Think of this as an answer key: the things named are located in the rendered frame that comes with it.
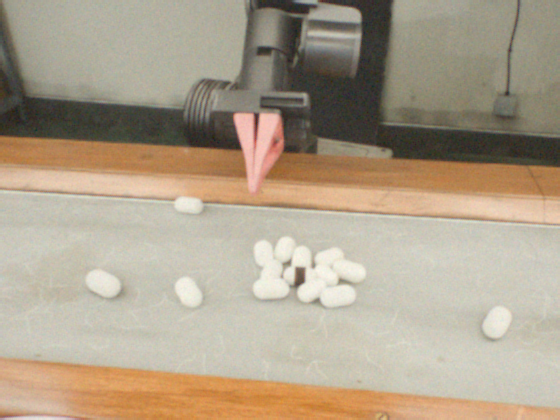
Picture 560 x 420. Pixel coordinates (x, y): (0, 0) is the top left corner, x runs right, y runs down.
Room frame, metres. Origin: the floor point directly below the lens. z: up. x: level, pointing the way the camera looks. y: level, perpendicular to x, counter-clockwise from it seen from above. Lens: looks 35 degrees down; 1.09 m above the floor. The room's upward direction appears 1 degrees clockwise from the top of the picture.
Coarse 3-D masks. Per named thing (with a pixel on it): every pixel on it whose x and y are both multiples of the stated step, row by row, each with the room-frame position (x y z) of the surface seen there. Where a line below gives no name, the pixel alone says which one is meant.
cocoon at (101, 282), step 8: (96, 272) 0.43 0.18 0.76; (104, 272) 0.43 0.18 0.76; (88, 280) 0.43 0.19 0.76; (96, 280) 0.42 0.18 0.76; (104, 280) 0.42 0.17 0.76; (112, 280) 0.42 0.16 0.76; (96, 288) 0.42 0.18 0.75; (104, 288) 0.41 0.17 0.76; (112, 288) 0.42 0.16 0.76; (104, 296) 0.41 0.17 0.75; (112, 296) 0.42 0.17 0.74
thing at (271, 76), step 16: (256, 48) 0.60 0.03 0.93; (256, 64) 0.59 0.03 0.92; (272, 64) 0.59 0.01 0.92; (288, 64) 0.60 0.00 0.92; (240, 80) 0.59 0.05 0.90; (256, 80) 0.57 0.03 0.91; (272, 80) 0.57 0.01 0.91; (288, 80) 0.59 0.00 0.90; (272, 96) 0.55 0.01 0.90; (288, 96) 0.55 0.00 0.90; (304, 96) 0.55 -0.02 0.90; (288, 112) 0.57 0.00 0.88; (304, 112) 0.55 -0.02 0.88; (224, 128) 0.59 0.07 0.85
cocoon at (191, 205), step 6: (180, 198) 0.59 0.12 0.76; (186, 198) 0.59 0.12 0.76; (192, 198) 0.59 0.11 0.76; (174, 204) 0.58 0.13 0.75; (180, 204) 0.58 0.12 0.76; (186, 204) 0.58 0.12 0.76; (192, 204) 0.58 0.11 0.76; (198, 204) 0.58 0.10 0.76; (180, 210) 0.58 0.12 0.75; (186, 210) 0.58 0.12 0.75; (192, 210) 0.57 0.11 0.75; (198, 210) 0.58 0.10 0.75
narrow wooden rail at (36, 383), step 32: (0, 384) 0.29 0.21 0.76; (32, 384) 0.29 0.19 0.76; (64, 384) 0.29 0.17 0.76; (96, 384) 0.29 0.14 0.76; (128, 384) 0.29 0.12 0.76; (160, 384) 0.29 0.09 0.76; (192, 384) 0.29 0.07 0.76; (224, 384) 0.29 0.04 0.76; (256, 384) 0.29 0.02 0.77; (288, 384) 0.29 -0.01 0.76; (0, 416) 0.26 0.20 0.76; (64, 416) 0.26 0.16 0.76; (96, 416) 0.26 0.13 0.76; (128, 416) 0.26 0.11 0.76; (160, 416) 0.26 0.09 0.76; (192, 416) 0.26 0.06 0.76; (224, 416) 0.26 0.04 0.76; (256, 416) 0.26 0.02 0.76; (288, 416) 0.26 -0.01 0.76; (320, 416) 0.26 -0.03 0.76; (352, 416) 0.26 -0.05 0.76; (384, 416) 0.26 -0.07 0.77; (416, 416) 0.26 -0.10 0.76; (448, 416) 0.26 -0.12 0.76; (480, 416) 0.26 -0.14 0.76; (512, 416) 0.26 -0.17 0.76; (544, 416) 0.26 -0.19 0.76
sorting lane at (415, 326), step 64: (0, 192) 0.63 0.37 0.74; (0, 256) 0.49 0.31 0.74; (64, 256) 0.49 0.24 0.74; (128, 256) 0.49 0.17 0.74; (192, 256) 0.49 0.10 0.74; (384, 256) 0.50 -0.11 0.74; (448, 256) 0.50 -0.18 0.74; (512, 256) 0.50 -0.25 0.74; (0, 320) 0.39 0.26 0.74; (64, 320) 0.39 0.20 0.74; (128, 320) 0.39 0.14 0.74; (192, 320) 0.39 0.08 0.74; (256, 320) 0.39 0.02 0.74; (320, 320) 0.39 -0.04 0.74; (384, 320) 0.39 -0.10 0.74; (448, 320) 0.39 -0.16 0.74; (512, 320) 0.39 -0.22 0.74; (320, 384) 0.31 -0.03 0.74; (384, 384) 0.31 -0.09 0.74; (448, 384) 0.31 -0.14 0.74; (512, 384) 0.31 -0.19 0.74
